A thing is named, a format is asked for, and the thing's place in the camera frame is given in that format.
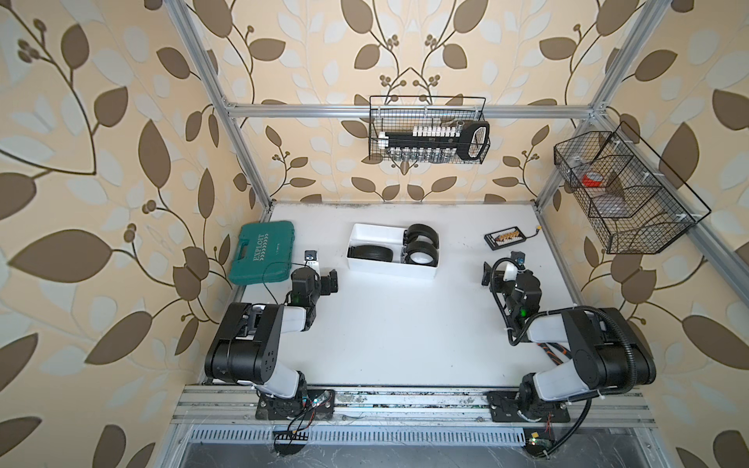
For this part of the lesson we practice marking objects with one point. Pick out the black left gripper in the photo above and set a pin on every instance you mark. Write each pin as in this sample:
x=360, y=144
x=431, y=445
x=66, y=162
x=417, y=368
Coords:
x=327, y=284

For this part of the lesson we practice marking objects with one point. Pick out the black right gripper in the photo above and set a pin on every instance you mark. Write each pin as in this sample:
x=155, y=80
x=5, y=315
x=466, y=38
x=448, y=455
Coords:
x=497, y=279

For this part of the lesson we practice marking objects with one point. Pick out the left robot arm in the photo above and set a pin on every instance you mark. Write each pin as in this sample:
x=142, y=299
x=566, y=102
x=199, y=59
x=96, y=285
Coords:
x=246, y=347

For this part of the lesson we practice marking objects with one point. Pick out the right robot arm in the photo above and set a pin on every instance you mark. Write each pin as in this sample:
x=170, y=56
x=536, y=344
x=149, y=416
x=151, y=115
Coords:
x=601, y=354

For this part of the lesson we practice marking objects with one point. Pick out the white divided storage box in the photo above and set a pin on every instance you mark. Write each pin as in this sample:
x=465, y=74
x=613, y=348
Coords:
x=393, y=238

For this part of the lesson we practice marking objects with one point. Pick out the black parallel charging board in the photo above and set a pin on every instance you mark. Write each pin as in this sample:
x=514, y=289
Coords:
x=508, y=237

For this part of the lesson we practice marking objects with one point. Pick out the green tool case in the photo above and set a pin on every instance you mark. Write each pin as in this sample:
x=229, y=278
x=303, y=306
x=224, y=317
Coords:
x=263, y=254

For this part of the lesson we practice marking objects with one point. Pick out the orange black pliers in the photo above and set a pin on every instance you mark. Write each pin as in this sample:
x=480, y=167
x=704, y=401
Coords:
x=557, y=353

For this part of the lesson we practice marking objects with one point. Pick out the red item in basket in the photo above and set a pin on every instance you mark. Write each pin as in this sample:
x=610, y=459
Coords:
x=592, y=180

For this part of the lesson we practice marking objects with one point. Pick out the black socket holder set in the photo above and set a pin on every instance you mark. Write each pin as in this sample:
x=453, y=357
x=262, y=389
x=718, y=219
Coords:
x=463, y=142

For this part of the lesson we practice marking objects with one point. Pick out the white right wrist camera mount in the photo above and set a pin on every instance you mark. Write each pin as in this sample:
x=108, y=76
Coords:
x=516, y=264

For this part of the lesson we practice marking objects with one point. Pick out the right wire basket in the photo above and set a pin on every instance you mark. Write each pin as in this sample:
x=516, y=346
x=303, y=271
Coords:
x=645, y=205

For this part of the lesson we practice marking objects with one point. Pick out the wire basket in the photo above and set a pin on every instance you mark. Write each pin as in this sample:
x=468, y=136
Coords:
x=400, y=113
x=645, y=205

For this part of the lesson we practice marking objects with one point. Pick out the back wire basket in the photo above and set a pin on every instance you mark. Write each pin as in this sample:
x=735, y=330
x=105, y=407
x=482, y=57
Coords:
x=400, y=113

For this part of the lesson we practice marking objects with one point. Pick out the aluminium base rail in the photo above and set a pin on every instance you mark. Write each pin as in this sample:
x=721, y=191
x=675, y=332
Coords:
x=398, y=406

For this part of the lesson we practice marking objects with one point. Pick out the aluminium frame post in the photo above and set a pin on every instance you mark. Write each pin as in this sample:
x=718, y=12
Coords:
x=180, y=17

